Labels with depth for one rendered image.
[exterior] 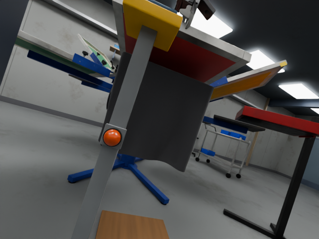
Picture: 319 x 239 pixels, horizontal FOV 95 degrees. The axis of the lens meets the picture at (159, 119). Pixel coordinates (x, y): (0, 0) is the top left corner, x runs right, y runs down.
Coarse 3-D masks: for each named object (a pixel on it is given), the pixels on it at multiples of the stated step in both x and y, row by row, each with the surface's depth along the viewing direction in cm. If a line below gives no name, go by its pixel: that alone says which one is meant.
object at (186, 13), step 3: (189, 6) 56; (180, 9) 55; (183, 9) 55; (186, 9) 55; (189, 9) 56; (180, 12) 55; (183, 12) 55; (186, 12) 55; (189, 12) 55; (183, 15) 55; (186, 15) 55; (189, 15) 55; (192, 15) 55; (186, 18) 55; (189, 18) 55; (192, 18) 55; (189, 21) 55; (189, 24) 55; (186, 27) 55
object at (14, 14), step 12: (0, 0) 42; (12, 0) 46; (24, 0) 51; (0, 12) 43; (12, 12) 48; (24, 12) 53; (0, 24) 45; (12, 24) 49; (0, 36) 46; (12, 36) 51; (0, 48) 48; (12, 48) 53; (0, 60) 49; (0, 72) 51; (0, 84) 53
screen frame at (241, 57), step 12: (120, 0) 52; (120, 12) 56; (120, 24) 63; (120, 36) 71; (180, 36) 59; (192, 36) 57; (204, 36) 58; (120, 48) 83; (204, 48) 61; (216, 48) 59; (228, 48) 59; (240, 60) 62; (228, 72) 73
